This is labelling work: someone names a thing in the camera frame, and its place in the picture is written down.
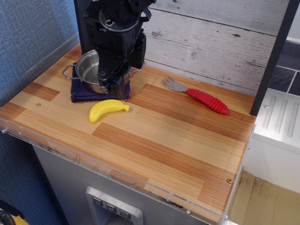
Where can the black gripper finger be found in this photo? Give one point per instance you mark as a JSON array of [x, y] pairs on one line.
[[120, 89], [104, 85]]

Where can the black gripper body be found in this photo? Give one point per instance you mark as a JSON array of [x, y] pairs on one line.
[[117, 46]]

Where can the yellow toy banana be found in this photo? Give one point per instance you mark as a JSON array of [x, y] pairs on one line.
[[106, 106]]

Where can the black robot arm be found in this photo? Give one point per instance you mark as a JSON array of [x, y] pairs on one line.
[[120, 12]]

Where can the stainless steel pot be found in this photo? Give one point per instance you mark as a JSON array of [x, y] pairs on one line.
[[86, 69]]

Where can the dark purple cloth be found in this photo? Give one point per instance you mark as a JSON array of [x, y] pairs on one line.
[[79, 93]]

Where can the clear acrylic table edge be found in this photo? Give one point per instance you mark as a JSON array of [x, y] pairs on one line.
[[187, 164]]

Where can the silver toy fridge cabinet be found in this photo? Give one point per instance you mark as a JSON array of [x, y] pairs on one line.
[[77, 185]]

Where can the silver dispenser button panel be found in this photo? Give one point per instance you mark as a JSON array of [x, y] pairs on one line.
[[109, 210]]

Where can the yellow black object bottom left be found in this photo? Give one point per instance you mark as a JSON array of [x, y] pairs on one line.
[[8, 219]]

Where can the white toy sink unit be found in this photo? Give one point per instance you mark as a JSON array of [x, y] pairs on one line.
[[274, 148]]

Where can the red handled metal fork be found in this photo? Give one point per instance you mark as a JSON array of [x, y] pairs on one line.
[[209, 100]]

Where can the black right frame post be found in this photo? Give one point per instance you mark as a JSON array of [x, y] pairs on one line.
[[276, 51]]

